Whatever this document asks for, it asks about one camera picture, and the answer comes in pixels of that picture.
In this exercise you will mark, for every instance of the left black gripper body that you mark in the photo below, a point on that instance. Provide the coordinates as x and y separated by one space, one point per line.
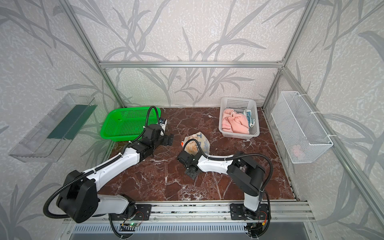
166 139

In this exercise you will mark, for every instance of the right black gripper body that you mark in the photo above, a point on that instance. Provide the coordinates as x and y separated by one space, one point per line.
191 170

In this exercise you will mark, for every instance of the cream lettered towel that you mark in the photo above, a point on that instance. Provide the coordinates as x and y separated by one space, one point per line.
190 144

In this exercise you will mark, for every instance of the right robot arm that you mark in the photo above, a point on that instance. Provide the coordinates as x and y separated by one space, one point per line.
244 171

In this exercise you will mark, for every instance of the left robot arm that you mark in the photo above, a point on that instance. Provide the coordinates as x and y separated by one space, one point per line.
80 200

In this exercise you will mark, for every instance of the green plastic basket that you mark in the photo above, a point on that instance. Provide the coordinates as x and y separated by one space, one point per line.
126 124

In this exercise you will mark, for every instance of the pink towel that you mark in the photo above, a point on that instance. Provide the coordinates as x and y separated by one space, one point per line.
234 122

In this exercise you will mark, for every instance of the white plastic basket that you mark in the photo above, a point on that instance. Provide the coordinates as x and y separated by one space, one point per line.
239 105

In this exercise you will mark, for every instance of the teal patterned towel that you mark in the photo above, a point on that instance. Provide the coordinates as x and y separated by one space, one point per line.
251 120

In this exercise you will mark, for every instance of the aluminium front rail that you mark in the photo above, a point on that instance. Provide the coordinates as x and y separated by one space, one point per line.
218 212

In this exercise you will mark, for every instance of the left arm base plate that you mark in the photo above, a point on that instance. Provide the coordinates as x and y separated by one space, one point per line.
140 212

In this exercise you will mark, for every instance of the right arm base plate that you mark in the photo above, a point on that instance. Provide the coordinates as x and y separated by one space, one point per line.
249 211

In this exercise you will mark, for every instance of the aluminium cage frame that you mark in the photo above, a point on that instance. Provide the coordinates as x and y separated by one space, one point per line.
355 173

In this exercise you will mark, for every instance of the pink object in wire basket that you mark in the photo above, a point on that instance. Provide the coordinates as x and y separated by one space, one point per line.
298 152

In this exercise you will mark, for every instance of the white wire mesh basket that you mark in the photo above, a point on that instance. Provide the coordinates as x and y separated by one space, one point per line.
298 124

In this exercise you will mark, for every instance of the clear acrylic wall shelf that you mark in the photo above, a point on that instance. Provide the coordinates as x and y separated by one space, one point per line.
50 138

